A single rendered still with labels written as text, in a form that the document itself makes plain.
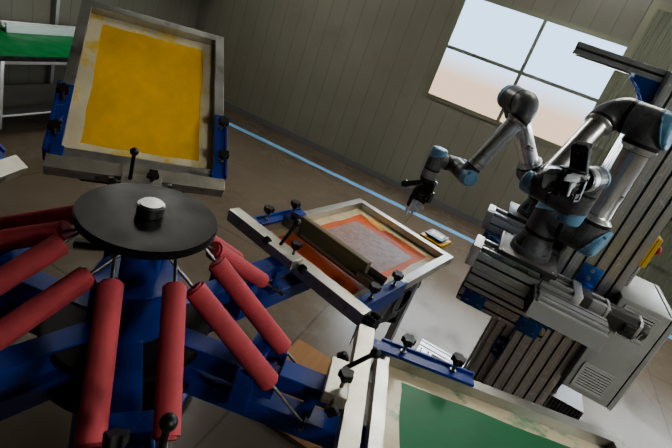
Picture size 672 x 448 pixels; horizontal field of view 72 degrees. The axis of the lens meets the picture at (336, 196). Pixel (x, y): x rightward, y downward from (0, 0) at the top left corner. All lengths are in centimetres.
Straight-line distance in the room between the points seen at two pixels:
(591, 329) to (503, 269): 35
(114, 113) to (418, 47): 431
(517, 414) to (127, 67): 189
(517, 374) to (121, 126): 196
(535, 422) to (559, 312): 40
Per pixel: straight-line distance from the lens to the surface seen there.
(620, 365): 225
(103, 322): 100
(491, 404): 161
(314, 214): 212
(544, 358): 230
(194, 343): 126
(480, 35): 560
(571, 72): 555
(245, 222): 177
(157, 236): 106
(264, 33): 658
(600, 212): 181
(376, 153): 596
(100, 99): 199
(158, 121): 196
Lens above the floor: 189
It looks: 22 degrees down
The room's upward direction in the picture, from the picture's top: 20 degrees clockwise
